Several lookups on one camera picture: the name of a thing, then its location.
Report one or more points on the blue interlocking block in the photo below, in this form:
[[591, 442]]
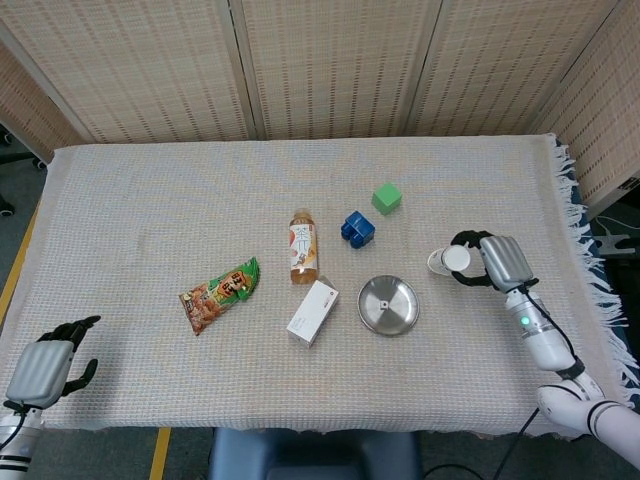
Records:
[[358, 229]]

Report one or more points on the round metal plate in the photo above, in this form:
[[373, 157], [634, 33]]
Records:
[[400, 320]]

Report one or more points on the green cube block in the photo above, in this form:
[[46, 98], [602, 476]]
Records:
[[386, 199]]

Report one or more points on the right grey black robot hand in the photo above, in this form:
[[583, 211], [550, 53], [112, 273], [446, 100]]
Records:
[[505, 260]]

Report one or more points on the white cardboard box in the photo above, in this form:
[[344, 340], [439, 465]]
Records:
[[314, 312]]

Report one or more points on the white metal stand foot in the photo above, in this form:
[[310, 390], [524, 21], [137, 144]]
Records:
[[612, 245]]

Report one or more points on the beige waffle tablecloth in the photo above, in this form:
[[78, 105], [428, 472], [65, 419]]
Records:
[[150, 210]]

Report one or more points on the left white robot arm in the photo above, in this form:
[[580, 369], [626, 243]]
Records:
[[15, 440]]

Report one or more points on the woven folding screen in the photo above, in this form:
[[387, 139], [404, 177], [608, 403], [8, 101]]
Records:
[[325, 65]]

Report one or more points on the white paper cup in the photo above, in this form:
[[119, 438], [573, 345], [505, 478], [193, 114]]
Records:
[[457, 259]]

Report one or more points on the green snack bag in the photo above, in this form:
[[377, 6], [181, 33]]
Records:
[[215, 300]]

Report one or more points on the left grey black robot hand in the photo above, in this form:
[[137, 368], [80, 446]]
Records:
[[40, 372]]

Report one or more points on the orange tea drink bottle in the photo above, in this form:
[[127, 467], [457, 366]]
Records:
[[304, 250]]

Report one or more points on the black office chair base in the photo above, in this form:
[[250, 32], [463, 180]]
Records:
[[15, 155]]

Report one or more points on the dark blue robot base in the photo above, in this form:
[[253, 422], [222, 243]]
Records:
[[310, 455]]

